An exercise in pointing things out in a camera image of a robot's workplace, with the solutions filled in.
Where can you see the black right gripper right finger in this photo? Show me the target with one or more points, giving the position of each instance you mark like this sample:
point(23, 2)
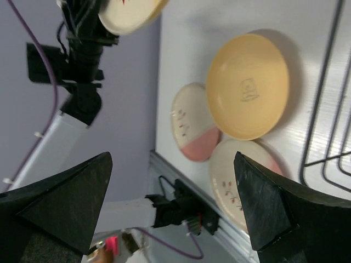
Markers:
point(289, 222)

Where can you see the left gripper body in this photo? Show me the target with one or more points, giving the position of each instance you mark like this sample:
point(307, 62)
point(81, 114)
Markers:
point(77, 64)

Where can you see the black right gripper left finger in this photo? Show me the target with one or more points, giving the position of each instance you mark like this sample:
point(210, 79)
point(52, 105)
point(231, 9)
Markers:
point(54, 219)

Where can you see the beige yellow branch plate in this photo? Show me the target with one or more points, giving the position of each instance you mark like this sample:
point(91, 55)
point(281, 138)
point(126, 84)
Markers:
point(125, 17)

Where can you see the beige pink branch plate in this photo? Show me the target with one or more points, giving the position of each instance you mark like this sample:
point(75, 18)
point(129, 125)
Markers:
point(222, 175)

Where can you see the large pink white plate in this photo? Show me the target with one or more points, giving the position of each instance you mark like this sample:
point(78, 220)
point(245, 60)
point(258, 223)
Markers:
point(195, 133)

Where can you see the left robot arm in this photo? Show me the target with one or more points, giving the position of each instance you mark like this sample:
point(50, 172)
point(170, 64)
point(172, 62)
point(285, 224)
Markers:
point(68, 122)

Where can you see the orange bear plate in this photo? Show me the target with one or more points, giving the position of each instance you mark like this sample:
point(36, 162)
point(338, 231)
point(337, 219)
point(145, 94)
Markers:
point(247, 87)

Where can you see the black wire dish rack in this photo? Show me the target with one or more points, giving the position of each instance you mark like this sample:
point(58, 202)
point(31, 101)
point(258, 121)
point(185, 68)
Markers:
point(325, 162)

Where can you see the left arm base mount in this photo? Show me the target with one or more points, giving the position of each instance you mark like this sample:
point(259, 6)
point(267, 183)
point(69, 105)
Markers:
point(185, 206)

